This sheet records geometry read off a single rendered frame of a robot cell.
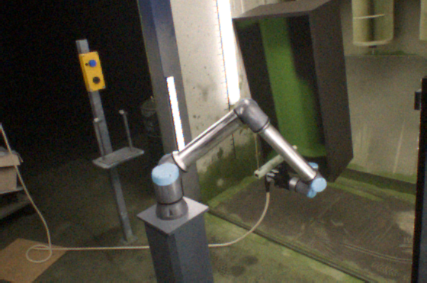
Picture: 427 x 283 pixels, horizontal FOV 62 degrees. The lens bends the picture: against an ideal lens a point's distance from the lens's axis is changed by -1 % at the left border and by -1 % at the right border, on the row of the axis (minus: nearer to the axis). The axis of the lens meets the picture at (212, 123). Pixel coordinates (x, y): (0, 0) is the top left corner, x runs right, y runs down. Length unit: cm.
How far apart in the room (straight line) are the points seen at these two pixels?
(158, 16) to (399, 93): 220
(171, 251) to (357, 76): 251
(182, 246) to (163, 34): 152
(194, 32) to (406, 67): 192
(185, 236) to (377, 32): 230
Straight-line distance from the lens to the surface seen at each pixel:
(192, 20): 295
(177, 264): 214
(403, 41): 367
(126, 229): 310
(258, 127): 194
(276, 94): 296
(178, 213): 206
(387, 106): 357
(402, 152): 343
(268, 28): 279
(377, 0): 335
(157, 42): 272
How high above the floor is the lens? 173
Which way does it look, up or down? 18 degrees down
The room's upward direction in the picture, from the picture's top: 8 degrees counter-clockwise
